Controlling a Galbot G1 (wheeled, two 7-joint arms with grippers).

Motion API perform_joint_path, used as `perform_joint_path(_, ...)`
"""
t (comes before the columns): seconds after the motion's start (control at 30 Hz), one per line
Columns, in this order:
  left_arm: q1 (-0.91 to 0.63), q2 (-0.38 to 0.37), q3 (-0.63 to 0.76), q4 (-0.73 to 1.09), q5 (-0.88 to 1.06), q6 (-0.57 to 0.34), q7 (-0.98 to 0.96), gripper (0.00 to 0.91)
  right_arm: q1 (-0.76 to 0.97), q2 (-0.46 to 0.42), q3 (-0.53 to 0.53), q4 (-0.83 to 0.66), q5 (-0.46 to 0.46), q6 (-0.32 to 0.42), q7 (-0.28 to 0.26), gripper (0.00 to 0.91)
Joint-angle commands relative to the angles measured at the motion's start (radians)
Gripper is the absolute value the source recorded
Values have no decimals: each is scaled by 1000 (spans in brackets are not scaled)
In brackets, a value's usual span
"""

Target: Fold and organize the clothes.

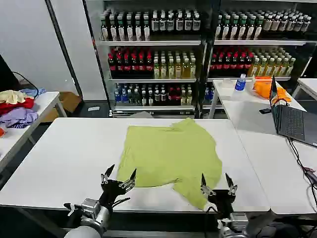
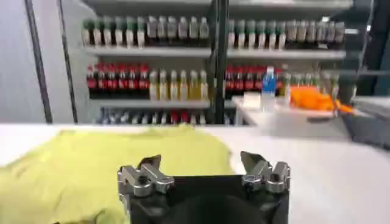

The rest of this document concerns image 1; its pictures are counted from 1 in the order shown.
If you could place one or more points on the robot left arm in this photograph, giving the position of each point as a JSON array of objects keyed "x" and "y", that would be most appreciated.
[{"x": 91, "y": 219}]

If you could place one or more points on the white folding table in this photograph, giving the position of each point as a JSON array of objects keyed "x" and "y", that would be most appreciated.
[{"x": 62, "y": 153}]

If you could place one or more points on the blue cloth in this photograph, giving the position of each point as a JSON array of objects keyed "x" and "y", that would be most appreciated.
[{"x": 32, "y": 91}]

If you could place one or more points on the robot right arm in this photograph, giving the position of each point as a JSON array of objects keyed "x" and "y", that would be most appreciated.
[{"x": 239, "y": 223}]

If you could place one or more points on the shelf rack with bottles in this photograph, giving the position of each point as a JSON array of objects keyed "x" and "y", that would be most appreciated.
[
  {"x": 153, "y": 62},
  {"x": 247, "y": 27}
]

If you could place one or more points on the grey flat floor object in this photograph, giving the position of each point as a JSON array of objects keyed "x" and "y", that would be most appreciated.
[{"x": 93, "y": 108}]

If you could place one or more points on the green shirt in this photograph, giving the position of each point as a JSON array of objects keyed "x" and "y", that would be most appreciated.
[{"x": 168, "y": 153}]

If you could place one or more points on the black laptop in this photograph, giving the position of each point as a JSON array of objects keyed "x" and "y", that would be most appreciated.
[{"x": 292, "y": 124}]

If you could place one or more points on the cream cloth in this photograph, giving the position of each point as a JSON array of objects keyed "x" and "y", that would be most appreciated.
[{"x": 11, "y": 96}]

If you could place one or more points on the small black device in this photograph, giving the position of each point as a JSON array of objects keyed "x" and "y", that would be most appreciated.
[{"x": 265, "y": 111}]

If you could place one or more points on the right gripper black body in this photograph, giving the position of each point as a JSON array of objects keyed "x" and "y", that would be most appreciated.
[{"x": 223, "y": 202}]

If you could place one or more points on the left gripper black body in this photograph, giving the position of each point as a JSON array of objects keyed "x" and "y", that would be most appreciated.
[{"x": 112, "y": 189}]

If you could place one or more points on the cardboard box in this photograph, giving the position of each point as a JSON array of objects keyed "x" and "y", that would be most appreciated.
[{"x": 70, "y": 101}]

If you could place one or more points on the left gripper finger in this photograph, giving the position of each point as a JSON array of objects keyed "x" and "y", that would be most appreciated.
[
  {"x": 128, "y": 184},
  {"x": 105, "y": 177}
]

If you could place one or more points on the grey chair back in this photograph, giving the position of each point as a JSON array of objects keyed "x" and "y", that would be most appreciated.
[{"x": 141, "y": 115}]

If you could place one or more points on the purple cloth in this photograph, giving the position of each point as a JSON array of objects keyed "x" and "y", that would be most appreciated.
[{"x": 18, "y": 116}]

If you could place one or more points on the orange cloth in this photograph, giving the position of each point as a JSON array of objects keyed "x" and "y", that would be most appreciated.
[{"x": 263, "y": 90}]

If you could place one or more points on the white table with bottle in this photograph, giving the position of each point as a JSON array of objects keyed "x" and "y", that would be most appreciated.
[{"x": 235, "y": 104}]

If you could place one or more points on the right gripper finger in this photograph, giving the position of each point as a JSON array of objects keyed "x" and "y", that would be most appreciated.
[
  {"x": 232, "y": 188},
  {"x": 206, "y": 189}
]

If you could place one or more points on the white table with clothes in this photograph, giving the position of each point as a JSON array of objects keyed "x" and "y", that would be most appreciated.
[{"x": 47, "y": 99}]

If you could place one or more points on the blue label water bottle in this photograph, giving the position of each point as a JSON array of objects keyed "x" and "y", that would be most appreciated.
[{"x": 239, "y": 84}]

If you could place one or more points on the small white table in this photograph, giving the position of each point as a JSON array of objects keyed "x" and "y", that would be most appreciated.
[{"x": 308, "y": 85}]

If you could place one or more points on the black monitor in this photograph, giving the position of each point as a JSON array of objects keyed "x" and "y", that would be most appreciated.
[{"x": 6, "y": 77}]

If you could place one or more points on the red cloth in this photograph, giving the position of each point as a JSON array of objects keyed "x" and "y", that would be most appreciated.
[{"x": 26, "y": 103}]

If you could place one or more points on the black slanted pole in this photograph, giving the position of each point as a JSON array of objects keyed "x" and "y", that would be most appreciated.
[{"x": 64, "y": 49}]

